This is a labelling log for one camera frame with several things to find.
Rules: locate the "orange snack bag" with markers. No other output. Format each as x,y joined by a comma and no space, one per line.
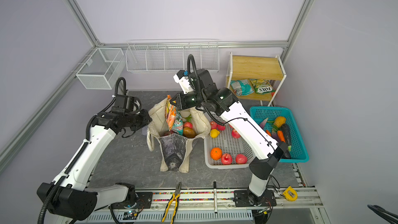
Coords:
170,114

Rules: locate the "black tripod leg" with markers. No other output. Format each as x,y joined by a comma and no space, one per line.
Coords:
390,217

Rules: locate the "yellow lemon in white basket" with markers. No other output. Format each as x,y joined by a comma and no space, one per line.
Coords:
214,133

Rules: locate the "cream canvas grocery bag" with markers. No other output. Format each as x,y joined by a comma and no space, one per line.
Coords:
175,148

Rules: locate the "white plastic fruit basket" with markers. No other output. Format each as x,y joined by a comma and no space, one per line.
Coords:
230,145

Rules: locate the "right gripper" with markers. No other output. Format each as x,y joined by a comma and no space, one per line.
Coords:
183,104

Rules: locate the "yellow tape measure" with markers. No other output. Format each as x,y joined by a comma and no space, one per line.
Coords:
290,194

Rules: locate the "long white wire basket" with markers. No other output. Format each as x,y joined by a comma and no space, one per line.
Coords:
166,55

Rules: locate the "green Fox's candy bag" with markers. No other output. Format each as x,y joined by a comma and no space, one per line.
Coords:
262,86

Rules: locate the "red apple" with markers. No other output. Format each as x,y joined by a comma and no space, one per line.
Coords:
235,134
213,125
221,127
188,125
226,159
241,159

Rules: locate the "teal plastic vegetable basket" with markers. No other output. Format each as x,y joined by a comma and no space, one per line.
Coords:
298,151

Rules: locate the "orange tangerine front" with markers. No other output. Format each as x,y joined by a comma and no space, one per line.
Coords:
216,153

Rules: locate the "dark green cucumber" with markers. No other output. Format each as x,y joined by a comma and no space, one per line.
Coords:
287,135

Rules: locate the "yellow black pliers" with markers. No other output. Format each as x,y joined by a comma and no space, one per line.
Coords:
173,200

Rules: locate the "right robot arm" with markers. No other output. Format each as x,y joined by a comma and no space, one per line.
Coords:
200,92

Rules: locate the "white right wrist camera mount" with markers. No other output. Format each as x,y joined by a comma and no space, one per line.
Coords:
183,80

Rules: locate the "small white mesh box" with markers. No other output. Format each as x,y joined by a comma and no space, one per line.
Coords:
102,69

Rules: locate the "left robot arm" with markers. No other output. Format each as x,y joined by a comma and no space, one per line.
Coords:
68,195

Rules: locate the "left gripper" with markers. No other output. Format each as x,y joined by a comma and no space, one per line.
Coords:
146,119

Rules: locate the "teal white snack bag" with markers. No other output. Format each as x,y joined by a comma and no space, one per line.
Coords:
241,87

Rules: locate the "orange carrot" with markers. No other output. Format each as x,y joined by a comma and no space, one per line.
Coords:
281,136

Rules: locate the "wooden two-tier shelf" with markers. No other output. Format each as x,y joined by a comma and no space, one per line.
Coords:
247,67

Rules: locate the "brown potato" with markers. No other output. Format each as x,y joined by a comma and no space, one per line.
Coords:
189,133

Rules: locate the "teal red snack bag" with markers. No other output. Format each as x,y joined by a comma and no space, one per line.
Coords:
177,126

